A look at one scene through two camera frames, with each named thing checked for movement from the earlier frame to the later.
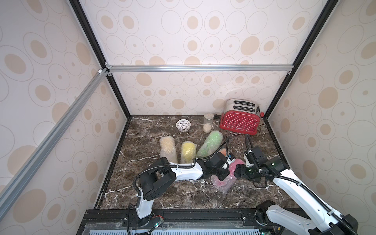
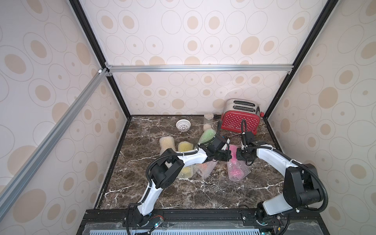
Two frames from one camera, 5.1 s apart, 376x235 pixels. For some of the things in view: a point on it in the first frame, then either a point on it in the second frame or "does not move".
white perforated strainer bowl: (183, 125) does not move
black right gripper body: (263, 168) -> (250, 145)
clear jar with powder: (208, 121) does not move
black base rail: (174, 222) does not move
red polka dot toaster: (241, 115) does not move
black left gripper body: (221, 173) -> (221, 155)
